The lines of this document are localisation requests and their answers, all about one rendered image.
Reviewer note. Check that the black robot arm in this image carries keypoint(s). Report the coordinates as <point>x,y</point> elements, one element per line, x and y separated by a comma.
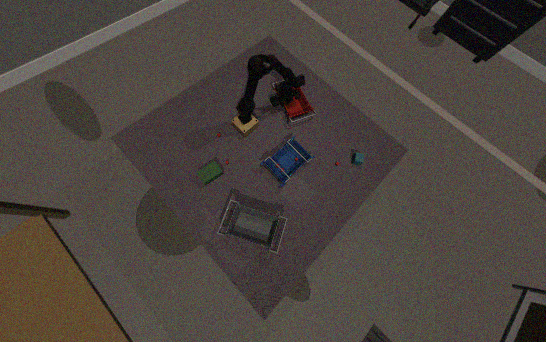
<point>256,71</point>

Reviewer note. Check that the teal rectangular block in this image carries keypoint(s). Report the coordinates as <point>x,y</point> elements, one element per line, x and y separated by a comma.
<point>357,158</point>

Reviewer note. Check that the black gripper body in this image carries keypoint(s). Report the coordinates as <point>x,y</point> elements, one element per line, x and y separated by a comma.
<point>284,97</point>

